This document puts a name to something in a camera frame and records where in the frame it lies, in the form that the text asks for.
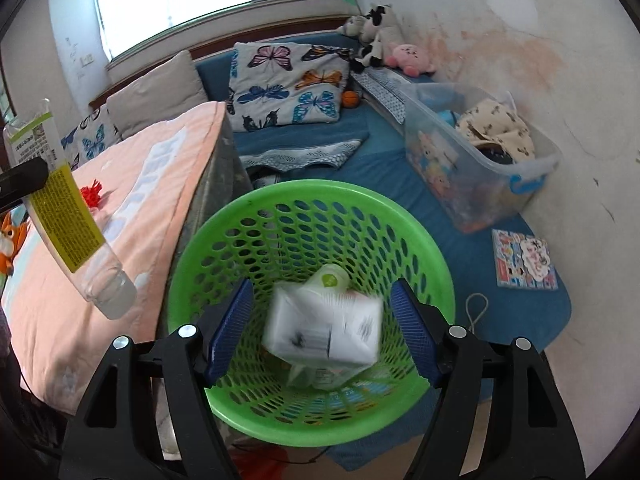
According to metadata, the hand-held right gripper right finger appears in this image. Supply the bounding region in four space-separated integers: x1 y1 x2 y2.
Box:
390 277 586 480

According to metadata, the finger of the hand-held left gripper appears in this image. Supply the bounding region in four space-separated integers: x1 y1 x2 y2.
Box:
0 156 49 212

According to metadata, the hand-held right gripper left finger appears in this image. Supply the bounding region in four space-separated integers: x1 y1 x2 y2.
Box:
59 277 255 480

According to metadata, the clear tube with yellow label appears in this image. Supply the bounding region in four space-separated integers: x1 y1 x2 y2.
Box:
2 99 137 320

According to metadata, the white milk carton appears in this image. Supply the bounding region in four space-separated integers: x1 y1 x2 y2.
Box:
261 282 385 366

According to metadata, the white pouch with coloured print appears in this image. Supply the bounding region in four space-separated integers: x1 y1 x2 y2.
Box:
300 262 353 296

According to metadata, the green plastic basket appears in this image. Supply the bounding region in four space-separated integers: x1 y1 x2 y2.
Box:
166 179 457 448

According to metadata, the small butterfly print pillow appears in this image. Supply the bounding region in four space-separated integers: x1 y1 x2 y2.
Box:
60 105 121 171

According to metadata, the clear plastic wrapper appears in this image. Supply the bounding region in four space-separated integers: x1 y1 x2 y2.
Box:
287 360 371 392

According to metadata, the peach blanket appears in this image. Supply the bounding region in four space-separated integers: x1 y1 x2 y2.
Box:
0 101 228 416

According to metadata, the colourful children's book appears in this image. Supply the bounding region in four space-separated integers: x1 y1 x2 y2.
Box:
491 228 560 291

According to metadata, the red plastic bag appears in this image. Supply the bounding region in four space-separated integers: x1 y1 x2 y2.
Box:
235 447 291 480

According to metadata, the beige pillow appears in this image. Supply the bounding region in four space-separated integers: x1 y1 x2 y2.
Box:
106 50 210 141

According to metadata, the grey quilted cover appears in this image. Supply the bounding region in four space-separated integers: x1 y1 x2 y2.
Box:
167 130 256 281

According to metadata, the blue bed mat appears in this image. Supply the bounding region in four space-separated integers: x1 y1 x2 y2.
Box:
195 30 573 471

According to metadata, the blue white patterned blanket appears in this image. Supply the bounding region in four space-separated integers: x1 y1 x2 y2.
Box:
239 139 370 173

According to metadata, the dark cloth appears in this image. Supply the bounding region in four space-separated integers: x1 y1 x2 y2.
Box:
475 142 516 166

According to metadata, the clear plastic storage box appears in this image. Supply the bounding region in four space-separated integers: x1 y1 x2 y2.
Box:
404 82 562 233

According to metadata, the cream printed cloth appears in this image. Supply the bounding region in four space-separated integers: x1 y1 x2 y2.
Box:
456 99 536 161

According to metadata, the folded blue patterned cloth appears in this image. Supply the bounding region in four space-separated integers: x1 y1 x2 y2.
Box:
350 67 436 123

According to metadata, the large butterfly print pillow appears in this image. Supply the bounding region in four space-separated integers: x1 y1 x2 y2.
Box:
226 42 353 133

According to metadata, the pink round plush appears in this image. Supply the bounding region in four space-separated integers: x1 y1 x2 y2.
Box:
385 42 436 77

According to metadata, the black and white cow plush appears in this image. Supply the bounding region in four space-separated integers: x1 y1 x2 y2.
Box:
350 4 403 72

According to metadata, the grey plush toy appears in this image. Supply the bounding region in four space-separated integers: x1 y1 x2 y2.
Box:
336 15 368 37

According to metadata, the white cord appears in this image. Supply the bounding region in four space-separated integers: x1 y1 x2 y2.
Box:
465 292 491 333

